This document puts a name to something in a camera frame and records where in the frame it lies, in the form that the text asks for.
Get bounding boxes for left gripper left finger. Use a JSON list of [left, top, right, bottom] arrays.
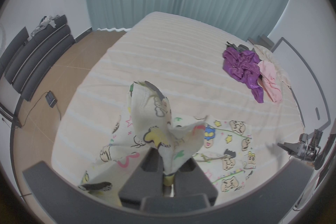
[[119, 149, 164, 201]]

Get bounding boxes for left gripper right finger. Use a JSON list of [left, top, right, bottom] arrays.
[[173, 158, 219, 205]]

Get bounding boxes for white printed pyjama top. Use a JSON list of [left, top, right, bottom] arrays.
[[78, 81, 254, 204]]

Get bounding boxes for bed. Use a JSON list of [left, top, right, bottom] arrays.
[[51, 11, 332, 206]]

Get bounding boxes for pink garment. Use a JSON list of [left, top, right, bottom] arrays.
[[258, 60, 283, 103]]

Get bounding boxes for purple satin garment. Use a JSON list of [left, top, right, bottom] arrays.
[[223, 47, 264, 103]]

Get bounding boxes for grey white bedside table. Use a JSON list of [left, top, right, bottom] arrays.
[[247, 35, 275, 46]]

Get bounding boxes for grey garment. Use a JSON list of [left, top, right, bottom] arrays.
[[235, 44, 256, 52]]

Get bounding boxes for black power adapter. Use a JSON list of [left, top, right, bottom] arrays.
[[45, 91, 59, 108]]

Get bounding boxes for black chest of drawers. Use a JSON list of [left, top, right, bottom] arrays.
[[5, 15, 76, 102]]

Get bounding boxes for grey white cloth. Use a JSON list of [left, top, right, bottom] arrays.
[[31, 15, 59, 36]]

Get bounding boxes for black cable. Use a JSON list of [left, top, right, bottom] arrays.
[[21, 92, 62, 126]]

